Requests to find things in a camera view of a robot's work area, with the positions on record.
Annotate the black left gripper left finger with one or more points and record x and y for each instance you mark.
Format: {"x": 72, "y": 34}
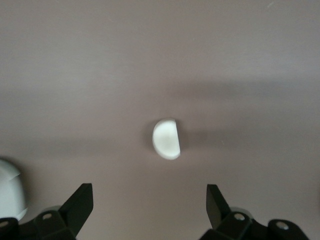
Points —
{"x": 75, "y": 212}

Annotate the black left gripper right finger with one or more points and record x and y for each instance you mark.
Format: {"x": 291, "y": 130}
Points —
{"x": 217, "y": 212}

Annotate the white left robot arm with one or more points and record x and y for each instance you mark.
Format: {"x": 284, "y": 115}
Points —
{"x": 10, "y": 195}

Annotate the white half-round bun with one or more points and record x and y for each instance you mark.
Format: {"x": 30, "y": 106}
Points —
{"x": 165, "y": 140}

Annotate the brown table cover mat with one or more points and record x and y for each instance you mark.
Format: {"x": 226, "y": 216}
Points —
{"x": 100, "y": 75}

